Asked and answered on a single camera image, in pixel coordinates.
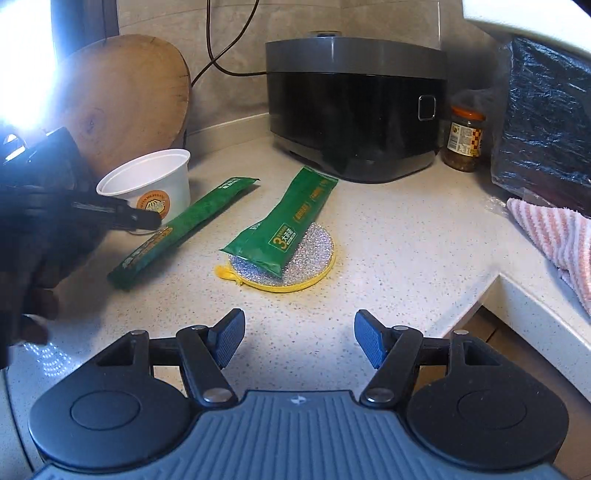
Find narrow green packet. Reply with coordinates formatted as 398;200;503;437
107;176;260;291

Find wide green packet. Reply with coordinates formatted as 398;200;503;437
218;166;339;278

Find glass sauce jar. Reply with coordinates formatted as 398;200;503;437
441;105;488;173

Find grey cooker power cable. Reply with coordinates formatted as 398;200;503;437
205;0;269;77

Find grey black rice cooker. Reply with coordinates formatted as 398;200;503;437
264;31;448;184

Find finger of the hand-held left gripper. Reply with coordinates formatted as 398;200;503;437
71;198;163;232

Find white paper bowl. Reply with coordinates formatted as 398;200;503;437
96;148;192;227

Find round wooden cutting board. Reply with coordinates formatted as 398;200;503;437
51;34;192;178

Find black plastic bag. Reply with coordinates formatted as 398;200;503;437
490;37;591;217

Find silver yellow-rimmed scouring pad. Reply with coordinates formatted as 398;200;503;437
213;222;337;294

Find black power cables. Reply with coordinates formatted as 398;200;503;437
191;0;260;88

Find person's left hand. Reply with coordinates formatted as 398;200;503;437
0;215;110;365

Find pink striped towel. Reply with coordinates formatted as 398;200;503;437
506;196;591;317

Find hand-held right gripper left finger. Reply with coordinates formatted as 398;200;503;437
95;308;245;409

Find white range hood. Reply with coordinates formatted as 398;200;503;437
463;0;591;51

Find dark window frame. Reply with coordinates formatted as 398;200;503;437
51;0;121;51

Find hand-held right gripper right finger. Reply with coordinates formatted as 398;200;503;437
354;310;506;408

